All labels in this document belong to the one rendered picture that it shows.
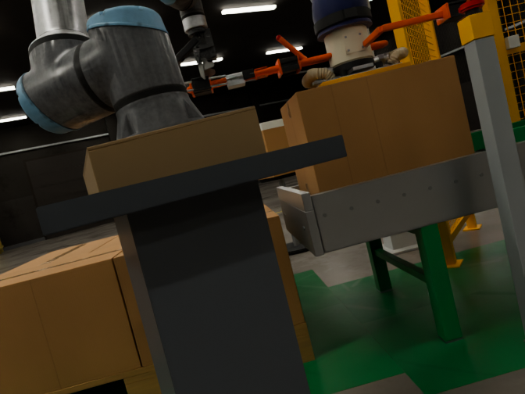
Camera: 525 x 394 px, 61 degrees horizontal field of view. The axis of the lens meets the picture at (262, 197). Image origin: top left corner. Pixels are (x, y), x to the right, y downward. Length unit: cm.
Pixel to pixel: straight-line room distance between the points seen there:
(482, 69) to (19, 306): 165
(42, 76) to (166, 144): 37
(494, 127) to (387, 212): 40
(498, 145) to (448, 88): 41
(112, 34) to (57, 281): 101
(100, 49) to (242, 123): 32
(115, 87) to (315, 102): 88
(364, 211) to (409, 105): 45
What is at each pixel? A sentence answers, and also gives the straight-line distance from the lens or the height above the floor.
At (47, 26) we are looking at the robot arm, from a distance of 110.
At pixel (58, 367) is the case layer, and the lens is 181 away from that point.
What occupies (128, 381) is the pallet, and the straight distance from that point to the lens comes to 177.
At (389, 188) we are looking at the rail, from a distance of 152.
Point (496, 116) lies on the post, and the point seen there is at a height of 70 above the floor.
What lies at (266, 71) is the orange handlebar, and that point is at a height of 107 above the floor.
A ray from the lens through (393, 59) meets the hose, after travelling 182.
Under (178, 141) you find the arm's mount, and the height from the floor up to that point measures 80.
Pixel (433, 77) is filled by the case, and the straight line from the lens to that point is 179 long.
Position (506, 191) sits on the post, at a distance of 149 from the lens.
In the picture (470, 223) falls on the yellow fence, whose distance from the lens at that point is 320.
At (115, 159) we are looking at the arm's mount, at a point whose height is 79.
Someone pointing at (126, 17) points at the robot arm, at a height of 106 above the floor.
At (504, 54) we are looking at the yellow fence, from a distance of 264.
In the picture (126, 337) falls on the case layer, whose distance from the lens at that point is 171.
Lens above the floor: 73
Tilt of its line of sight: 4 degrees down
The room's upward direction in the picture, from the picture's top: 14 degrees counter-clockwise
